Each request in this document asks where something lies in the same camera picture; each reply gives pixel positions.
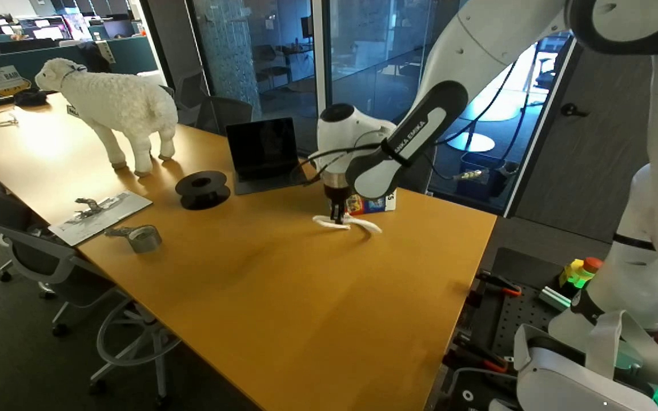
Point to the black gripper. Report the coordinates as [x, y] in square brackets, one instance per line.
[336, 199]

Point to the blue snack pack box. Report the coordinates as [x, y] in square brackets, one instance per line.
[366, 207]

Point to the black tablet on stand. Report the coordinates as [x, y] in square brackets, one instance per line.
[264, 157]

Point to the black filament spool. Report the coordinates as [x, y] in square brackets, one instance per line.
[202, 191]

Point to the grey tape roll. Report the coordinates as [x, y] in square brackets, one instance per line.
[141, 238]

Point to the black pegboard with tools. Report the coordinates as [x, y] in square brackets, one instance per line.
[502, 354]

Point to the white toy sheep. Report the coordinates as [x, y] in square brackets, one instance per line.
[115, 103]

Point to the grey office chair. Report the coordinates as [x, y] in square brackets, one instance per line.
[130, 336]

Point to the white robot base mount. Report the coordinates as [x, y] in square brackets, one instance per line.
[595, 367]

